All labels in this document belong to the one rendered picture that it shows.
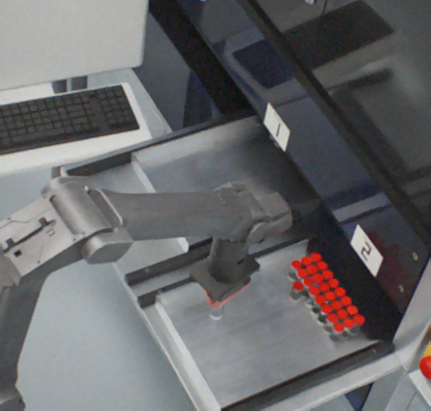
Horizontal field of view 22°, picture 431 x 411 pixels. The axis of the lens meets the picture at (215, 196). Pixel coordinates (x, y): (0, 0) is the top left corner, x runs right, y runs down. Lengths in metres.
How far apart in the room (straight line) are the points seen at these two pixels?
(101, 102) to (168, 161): 0.26
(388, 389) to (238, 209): 0.77
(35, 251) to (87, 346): 1.82
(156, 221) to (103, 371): 1.68
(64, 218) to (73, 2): 1.19
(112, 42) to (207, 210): 1.11
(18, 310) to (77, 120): 1.15
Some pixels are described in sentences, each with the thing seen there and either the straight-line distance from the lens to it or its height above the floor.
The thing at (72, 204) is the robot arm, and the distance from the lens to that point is 1.32.
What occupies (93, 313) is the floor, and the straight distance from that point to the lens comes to 3.17.
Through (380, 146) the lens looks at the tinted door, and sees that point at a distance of 1.98.
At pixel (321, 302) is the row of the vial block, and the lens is 2.14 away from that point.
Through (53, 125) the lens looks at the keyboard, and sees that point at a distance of 2.49.
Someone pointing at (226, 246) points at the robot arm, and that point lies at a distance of 1.68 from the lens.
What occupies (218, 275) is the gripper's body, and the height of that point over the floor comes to 1.24.
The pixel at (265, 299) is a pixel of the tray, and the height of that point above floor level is 0.88.
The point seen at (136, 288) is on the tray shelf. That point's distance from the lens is 2.16.
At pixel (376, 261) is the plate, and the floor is 1.03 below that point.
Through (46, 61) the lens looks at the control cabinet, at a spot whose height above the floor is 0.88.
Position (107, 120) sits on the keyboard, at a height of 0.82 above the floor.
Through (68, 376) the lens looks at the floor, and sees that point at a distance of 3.06.
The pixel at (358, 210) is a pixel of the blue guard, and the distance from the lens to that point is 2.09.
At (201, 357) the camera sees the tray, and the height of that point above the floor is 0.88.
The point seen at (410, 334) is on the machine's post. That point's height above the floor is 0.97.
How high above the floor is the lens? 2.66
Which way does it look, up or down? 50 degrees down
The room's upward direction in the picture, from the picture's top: 11 degrees clockwise
